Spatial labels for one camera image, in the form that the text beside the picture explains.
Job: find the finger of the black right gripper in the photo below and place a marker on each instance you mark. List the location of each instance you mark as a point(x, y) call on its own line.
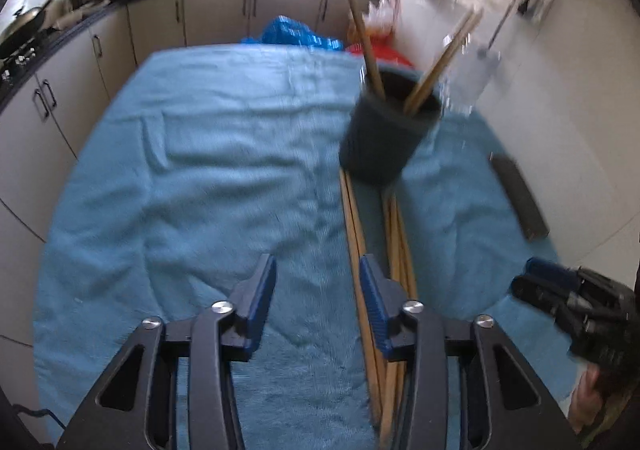
point(565, 307)
point(560, 274)

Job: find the red plastic basin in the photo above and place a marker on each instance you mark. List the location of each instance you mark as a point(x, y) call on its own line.
point(382, 53)

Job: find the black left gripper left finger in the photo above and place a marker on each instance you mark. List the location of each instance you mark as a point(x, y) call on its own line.
point(133, 403)

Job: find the black wok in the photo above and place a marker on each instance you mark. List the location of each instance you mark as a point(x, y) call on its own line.
point(23, 28)

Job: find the dark perforated utensil holder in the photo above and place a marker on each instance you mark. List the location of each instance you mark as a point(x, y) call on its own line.
point(380, 138)

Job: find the person's right hand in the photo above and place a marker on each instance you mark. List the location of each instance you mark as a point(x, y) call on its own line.
point(588, 409)

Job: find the white plastic bag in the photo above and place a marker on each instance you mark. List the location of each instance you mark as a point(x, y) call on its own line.
point(379, 19)

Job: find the smartphone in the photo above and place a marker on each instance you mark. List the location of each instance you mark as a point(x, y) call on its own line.
point(517, 191)

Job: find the clear glass mug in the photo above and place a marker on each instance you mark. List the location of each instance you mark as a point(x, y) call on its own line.
point(467, 77)

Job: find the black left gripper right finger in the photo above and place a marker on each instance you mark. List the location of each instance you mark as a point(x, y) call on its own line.
point(465, 381)

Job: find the blue towel table cover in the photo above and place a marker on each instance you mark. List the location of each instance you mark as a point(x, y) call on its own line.
point(209, 157)

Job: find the blue plastic bag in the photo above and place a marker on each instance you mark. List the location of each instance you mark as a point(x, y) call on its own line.
point(283, 31)

